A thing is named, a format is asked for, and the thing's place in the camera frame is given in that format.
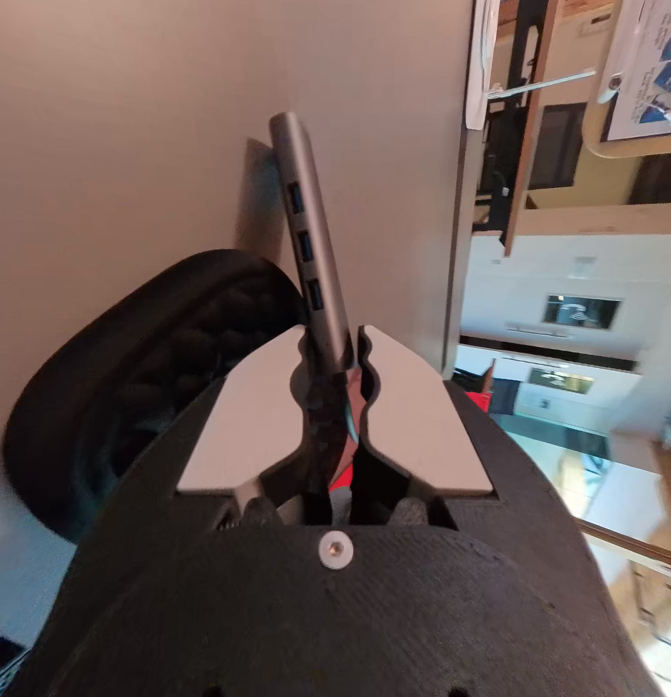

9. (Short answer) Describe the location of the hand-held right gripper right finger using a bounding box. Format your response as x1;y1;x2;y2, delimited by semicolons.
357;325;494;496

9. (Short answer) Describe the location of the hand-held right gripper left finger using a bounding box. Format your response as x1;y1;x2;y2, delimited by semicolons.
176;325;309;495

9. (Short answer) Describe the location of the red plastic bin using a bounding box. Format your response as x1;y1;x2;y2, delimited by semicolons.
327;367;495;492

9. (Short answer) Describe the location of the grey usb hub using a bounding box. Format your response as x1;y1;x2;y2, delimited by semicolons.
268;111;363;493

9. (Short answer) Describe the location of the black wrist rest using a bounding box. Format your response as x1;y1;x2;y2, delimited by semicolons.
2;249;310;545

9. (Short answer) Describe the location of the booth window with sign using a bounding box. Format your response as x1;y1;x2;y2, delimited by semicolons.
541;293;624;332
526;366;596;396

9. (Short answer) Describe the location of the instruction sheet on stand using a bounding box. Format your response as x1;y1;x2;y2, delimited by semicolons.
582;0;671;160

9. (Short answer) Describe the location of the white poster stand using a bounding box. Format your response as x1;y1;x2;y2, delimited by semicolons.
464;0;625;131

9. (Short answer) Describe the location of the dark wall screen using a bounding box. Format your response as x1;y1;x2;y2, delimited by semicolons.
528;102;588;192

